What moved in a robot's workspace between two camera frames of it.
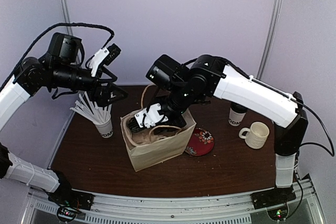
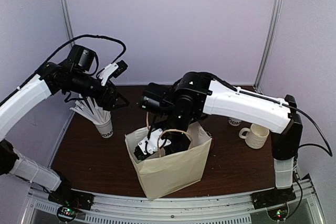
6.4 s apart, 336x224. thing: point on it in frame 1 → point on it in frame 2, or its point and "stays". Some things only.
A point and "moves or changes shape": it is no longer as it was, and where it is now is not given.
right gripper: [180, 122] → [182, 146]
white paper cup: [235, 118] stays
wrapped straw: [81, 113] stays
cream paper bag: [154, 144] moves or changes shape
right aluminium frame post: [273, 27] stays
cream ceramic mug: [256, 136] stays
